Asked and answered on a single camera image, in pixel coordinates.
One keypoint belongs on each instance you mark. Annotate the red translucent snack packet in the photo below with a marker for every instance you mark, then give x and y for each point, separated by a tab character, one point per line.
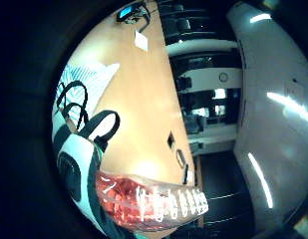
143	202

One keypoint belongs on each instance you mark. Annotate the white teal striped bag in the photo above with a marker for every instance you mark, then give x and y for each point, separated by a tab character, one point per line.
93	78

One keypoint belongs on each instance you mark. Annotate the black square table socket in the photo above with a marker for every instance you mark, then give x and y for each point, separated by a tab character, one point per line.
170	140

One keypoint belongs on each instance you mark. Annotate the black oval table grommet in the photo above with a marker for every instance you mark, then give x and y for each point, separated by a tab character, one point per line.
180	158

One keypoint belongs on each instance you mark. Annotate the black slim table bar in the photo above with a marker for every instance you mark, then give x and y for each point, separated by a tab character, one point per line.
185	174

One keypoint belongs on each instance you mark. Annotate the white paper sheet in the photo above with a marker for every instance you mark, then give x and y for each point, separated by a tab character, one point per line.
141	40

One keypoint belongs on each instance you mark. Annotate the black device with blue screen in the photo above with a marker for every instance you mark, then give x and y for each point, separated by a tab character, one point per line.
126	12

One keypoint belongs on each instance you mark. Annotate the black office chair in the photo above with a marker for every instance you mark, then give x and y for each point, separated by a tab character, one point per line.
180	23

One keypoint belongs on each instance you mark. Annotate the ceiling light strip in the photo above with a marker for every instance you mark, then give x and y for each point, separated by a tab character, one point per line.
260	17
289	104
261	181

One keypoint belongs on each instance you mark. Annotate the round wall clock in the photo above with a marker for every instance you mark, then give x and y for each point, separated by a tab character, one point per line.
223	77

